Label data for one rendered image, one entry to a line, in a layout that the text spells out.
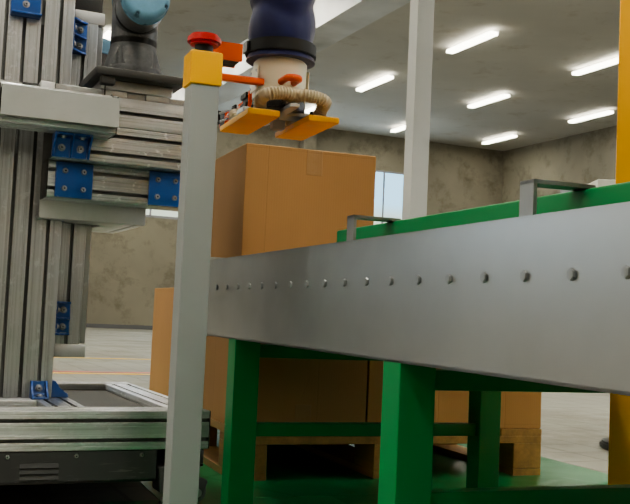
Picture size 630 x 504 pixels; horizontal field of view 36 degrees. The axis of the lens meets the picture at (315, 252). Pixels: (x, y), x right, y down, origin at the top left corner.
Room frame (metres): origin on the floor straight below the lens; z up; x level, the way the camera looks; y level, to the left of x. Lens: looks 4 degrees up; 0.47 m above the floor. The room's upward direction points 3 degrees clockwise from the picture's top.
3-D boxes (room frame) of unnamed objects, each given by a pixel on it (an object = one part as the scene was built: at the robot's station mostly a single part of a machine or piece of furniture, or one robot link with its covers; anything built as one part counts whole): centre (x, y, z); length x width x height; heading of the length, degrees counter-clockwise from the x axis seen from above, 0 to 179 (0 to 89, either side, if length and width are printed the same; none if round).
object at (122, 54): (2.44, 0.48, 1.09); 0.15 x 0.15 x 0.10
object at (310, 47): (3.06, 0.14, 1.30); 0.23 x 0.23 x 0.04
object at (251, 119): (3.03, 0.23, 1.08); 0.34 x 0.10 x 0.05; 20
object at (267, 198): (3.08, 0.12, 0.74); 0.60 x 0.40 x 0.40; 20
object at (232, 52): (2.69, 0.28, 1.18); 0.09 x 0.08 x 0.05; 110
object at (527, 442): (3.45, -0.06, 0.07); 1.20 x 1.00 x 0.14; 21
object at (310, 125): (3.09, 0.05, 1.08); 0.34 x 0.10 x 0.05; 20
